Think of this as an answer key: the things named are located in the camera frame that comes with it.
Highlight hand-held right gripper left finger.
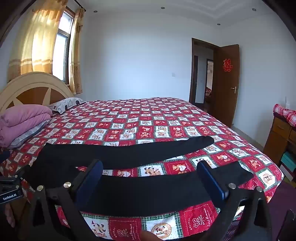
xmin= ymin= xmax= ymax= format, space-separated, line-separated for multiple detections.
xmin=29 ymin=159 xmax=104 ymax=241

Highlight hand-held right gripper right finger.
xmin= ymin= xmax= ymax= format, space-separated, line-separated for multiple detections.
xmin=196 ymin=160 xmax=273 ymax=241

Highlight black pants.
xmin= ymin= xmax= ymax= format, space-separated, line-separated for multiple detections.
xmin=23 ymin=136 xmax=255 ymax=217

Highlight grey patterned pillow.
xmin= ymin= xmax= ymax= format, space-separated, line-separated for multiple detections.
xmin=6 ymin=119 xmax=51 ymax=149

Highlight purple rug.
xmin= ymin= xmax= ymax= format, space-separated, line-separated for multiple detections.
xmin=222 ymin=181 xmax=296 ymax=241

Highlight white box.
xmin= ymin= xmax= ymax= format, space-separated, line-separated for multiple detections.
xmin=279 ymin=163 xmax=294 ymax=179

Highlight pink folded blanket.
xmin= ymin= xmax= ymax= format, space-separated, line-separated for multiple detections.
xmin=0 ymin=104 xmax=53 ymax=147

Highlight teal box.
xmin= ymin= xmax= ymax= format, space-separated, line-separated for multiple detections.
xmin=280 ymin=152 xmax=296 ymax=167

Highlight white patterned pillow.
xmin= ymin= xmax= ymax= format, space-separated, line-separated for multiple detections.
xmin=47 ymin=98 xmax=86 ymax=114

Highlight red printed bed quilt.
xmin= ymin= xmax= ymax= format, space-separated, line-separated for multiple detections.
xmin=0 ymin=97 xmax=285 ymax=241

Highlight wooden cabinet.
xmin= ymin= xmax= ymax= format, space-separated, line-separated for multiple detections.
xmin=263 ymin=116 xmax=296 ymax=183

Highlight brown wooden door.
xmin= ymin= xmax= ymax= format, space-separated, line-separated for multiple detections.
xmin=214 ymin=44 xmax=240 ymax=127

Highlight red plaid cloth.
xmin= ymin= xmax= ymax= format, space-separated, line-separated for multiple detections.
xmin=273 ymin=104 xmax=296 ymax=127

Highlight cream and wood headboard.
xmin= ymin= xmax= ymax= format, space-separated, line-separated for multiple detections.
xmin=0 ymin=72 xmax=74 ymax=114

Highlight red paper door decoration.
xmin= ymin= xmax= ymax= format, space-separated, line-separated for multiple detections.
xmin=223 ymin=59 xmax=234 ymax=73

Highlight narrow yellow curtain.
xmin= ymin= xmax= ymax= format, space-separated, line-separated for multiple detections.
xmin=69 ymin=7 xmax=85 ymax=94

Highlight window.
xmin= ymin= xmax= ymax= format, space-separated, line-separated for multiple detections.
xmin=53 ymin=7 xmax=76 ymax=86

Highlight wide yellow curtain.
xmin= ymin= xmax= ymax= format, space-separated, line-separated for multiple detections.
xmin=7 ymin=0 xmax=68 ymax=82

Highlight dark curtain rod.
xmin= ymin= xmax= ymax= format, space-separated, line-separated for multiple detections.
xmin=67 ymin=0 xmax=86 ymax=12

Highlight brown door frame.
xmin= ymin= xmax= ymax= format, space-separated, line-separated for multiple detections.
xmin=188 ymin=38 xmax=221 ymax=105

